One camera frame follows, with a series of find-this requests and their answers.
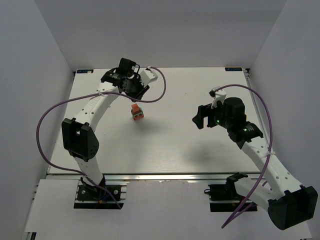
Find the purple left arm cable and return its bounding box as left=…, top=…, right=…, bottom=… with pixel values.
left=35, top=66, right=168, bottom=210

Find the right side aluminium rail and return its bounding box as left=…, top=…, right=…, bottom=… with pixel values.
left=243, top=68, right=269, bottom=149

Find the aluminium table edge rail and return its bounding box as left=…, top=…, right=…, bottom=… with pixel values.
left=45, top=172, right=260, bottom=181

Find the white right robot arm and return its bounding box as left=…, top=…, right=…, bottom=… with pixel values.
left=192, top=97, right=318, bottom=230

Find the salmon cube wood block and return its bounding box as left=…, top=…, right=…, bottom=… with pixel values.
left=131, top=103, right=140, bottom=115

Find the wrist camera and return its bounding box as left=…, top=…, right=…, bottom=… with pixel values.
left=209, top=86, right=227, bottom=109
left=139, top=68, right=158, bottom=87

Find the blue label left corner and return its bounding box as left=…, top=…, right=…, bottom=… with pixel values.
left=76, top=69, right=94, bottom=74

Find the blue label right corner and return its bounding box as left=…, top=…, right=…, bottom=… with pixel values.
left=224, top=67, right=243, bottom=72

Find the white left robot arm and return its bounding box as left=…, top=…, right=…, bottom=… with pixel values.
left=61, top=58, right=158, bottom=200

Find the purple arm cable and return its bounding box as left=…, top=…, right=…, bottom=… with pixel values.
left=35, top=66, right=168, bottom=210
left=214, top=84, right=273, bottom=229

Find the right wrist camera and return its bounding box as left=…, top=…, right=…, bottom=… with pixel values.
left=209, top=86, right=227, bottom=109

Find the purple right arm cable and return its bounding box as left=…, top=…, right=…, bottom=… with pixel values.
left=214, top=84, right=273, bottom=229

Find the blue label corner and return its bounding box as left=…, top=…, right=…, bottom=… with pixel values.
left=76, top=69, right=94, bottom=74
left=224, top=67, right=243, bottom=72

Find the green rectangular wood block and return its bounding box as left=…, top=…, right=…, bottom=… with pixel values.
left=132, top=112, right=144, bottom=119

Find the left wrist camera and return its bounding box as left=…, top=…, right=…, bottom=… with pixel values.
left=139, top=68, right=158, bottom=87

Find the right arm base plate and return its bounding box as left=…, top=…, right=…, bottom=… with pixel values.
left=203, top=184, right=244, bottom=213

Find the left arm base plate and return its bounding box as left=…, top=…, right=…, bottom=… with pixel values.
left=73, top=181, right=127, bottom=210

